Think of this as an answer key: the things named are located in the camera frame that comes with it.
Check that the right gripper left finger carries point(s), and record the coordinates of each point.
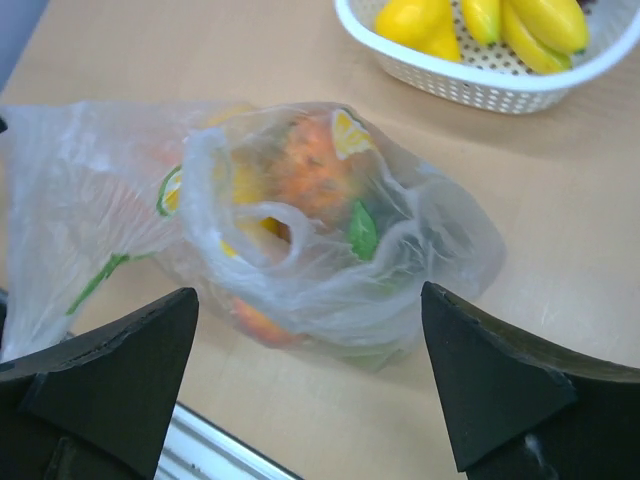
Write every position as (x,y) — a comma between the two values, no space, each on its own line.
(98,405)

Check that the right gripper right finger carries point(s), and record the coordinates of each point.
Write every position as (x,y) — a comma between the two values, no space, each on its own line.
(517,406)

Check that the transparent printed plastic bag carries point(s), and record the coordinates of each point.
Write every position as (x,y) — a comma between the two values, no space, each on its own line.
(96,185)

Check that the orange fruit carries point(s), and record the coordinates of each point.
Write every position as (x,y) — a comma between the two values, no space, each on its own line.
(317,163)

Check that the pink peach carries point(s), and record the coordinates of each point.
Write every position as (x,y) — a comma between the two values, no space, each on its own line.
(262,329)

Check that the white perforated plastic basket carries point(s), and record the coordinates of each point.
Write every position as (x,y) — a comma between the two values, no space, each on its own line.
(493,79)

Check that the yellow banana bunch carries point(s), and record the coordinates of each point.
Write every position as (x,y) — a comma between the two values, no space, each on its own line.
(543,35)

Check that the yellow lemon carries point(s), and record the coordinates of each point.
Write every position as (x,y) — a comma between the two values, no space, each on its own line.
(426,26)

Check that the aluminium mounting rail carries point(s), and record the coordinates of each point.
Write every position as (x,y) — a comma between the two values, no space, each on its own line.
(195,448)

